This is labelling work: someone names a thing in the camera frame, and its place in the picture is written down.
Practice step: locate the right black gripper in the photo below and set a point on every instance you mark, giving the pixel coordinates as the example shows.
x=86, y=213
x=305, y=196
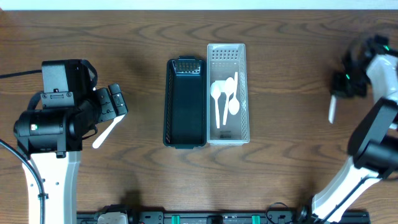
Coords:
x=338, y=89

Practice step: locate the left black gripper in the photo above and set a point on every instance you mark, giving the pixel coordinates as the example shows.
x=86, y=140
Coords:
x=111, y=102

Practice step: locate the white plastic spoon long handle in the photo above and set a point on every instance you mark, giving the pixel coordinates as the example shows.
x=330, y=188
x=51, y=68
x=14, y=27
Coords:
x=332, y=109

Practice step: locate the white plastic knife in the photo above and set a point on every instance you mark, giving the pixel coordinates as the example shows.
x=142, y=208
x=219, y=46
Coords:
x=101, y=138

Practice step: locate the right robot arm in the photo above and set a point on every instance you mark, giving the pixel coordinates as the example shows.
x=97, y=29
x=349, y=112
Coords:
x=372, y=154

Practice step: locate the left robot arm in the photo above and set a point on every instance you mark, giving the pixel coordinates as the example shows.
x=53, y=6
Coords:
x=50, y=134

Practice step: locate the dark green plastic basket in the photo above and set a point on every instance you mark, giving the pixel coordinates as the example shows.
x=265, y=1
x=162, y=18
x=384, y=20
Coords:
x=185, y=103

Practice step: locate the white label in basket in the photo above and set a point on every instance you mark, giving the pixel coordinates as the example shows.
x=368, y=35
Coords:
x=221, y=85

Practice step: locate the clear perforated plastic basket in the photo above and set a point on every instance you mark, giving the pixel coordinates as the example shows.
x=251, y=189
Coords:
x=223, y=60

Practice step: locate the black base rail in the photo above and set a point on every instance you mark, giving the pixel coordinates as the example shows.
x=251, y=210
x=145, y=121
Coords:
x=124, y=214

